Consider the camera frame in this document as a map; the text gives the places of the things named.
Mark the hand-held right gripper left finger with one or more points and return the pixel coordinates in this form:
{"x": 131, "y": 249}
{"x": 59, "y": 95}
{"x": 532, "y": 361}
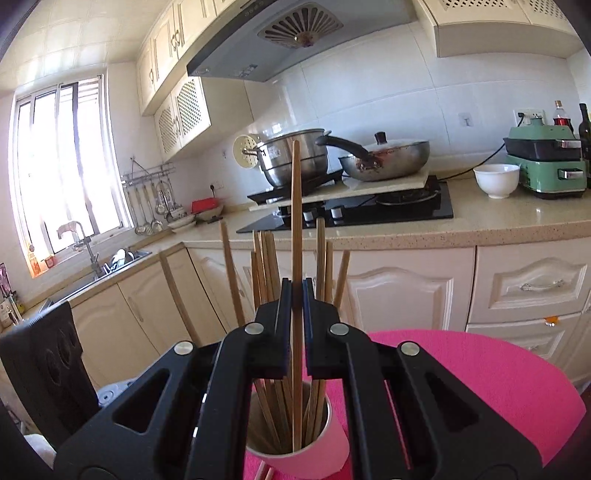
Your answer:
{"x": 284, "y": 323}

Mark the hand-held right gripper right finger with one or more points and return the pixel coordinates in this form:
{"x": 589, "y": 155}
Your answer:
{"x": 311, "y": 323}

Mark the bundle of wooden chopsticks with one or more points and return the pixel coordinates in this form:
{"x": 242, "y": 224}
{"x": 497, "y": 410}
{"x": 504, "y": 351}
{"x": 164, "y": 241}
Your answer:
{"x": 265, "y": 263}

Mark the wooden chopstick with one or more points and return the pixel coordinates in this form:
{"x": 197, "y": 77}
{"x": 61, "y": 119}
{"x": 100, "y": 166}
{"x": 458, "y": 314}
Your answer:
{"x": 296, "y": 207}

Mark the pink paper cup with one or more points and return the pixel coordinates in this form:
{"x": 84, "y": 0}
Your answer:
{"x": 314, "y": 457}

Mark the row of hanging steel utensils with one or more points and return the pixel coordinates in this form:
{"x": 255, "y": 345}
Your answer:
{"x": 150, "y": 212}

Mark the steel kitchen sink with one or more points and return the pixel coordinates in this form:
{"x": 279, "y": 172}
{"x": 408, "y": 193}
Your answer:
{"x": 92, "y": 277}

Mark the steel kitchen faucet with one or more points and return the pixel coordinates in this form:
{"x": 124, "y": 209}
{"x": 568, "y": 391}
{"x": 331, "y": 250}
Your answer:
{"x": 87, "y": 249}

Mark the white shallow bowl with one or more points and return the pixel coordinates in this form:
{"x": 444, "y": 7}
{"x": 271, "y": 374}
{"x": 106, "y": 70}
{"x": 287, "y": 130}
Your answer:
{"x": 181, "y": 222}
{"x": 211, "y": 214}

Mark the red plastic container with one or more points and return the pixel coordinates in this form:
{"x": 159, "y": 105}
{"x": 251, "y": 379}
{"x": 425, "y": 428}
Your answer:
{"x": 206, "y": 206}

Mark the black induction cooker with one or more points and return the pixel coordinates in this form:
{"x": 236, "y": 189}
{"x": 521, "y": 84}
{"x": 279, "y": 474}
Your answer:
{"x": 318, "y": 182}

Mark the black glass gas hob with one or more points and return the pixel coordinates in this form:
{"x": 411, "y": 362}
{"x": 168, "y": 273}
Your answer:
{"x": 415, "y": 210}

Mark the pink round table cloth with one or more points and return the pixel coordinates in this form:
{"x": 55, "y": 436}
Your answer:
{"x": 461, "y": 369}

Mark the cream stone board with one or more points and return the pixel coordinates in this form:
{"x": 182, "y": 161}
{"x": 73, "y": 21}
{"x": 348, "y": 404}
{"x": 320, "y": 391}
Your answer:
{"x": 392, "y": 187}

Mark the stainless steel steamer pot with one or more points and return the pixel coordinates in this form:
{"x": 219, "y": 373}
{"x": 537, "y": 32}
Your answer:
{"x": 286, "y": 161}

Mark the cream plastic colander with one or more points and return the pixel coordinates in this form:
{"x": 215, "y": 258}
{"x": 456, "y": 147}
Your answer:
{"x": 242, "y": 150}

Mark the glass pan lid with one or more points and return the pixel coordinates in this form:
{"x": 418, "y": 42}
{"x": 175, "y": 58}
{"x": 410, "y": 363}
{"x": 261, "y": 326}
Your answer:
{"x": 381, "y": 137}

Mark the kitchen window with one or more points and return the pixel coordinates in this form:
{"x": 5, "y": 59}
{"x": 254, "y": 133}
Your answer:
{"x": 69, "y": 161}

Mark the cream base cabinets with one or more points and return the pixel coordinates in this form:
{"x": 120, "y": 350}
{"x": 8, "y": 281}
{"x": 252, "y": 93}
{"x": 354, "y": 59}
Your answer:
{"x": 531, "y": 277}

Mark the orange drawer clip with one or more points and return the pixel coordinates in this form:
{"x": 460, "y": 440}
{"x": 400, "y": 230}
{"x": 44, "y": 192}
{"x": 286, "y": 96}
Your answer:
{"x": 551, "y": 320}

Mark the green electric grill appliance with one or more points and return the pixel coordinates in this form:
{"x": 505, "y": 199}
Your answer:
{"x": 540, "y": 170}

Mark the grey range hood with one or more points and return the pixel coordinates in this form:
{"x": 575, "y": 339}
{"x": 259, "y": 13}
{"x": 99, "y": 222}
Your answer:
{"x": 277, "y": 41}

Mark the small white wall socket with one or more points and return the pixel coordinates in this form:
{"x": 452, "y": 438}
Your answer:
{"x": 217, "y": 185}

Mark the steel wall utensil rack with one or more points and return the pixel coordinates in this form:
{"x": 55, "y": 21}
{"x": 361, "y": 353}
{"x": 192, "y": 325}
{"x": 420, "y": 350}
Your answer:
{"x": 147, "y": 174}

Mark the cream lattice wall cabinet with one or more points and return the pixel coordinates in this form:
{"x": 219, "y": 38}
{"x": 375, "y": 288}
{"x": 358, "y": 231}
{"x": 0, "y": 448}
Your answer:
{"x": 498, "y": 27}
{"x": 189, "y": 110}

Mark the white adhesive wall hook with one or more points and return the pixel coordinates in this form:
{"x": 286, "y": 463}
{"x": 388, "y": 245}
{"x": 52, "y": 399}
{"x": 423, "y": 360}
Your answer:
{"x": 466, "y": 120}

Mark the white wall power strip socket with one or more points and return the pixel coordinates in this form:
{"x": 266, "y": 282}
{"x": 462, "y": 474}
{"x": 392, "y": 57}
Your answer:
{"x": 531, "y": 114}

